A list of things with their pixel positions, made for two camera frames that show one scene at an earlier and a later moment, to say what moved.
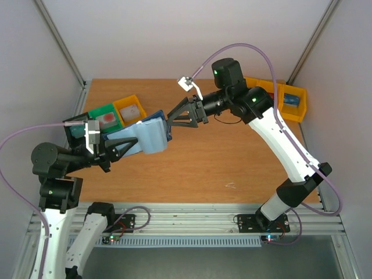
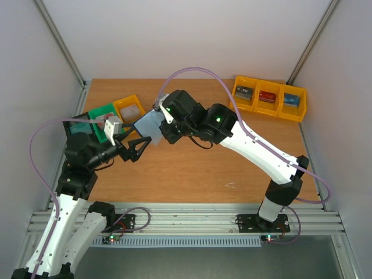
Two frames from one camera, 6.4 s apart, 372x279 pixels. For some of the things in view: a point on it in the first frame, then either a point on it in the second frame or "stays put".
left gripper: (114, 147) → (132, 153)
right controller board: (267, 239) stays put
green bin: (108, 108) stays put
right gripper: (200, 110) → (167, 132)
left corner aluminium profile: (66, 54) stays put
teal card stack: (78, 131) stays put
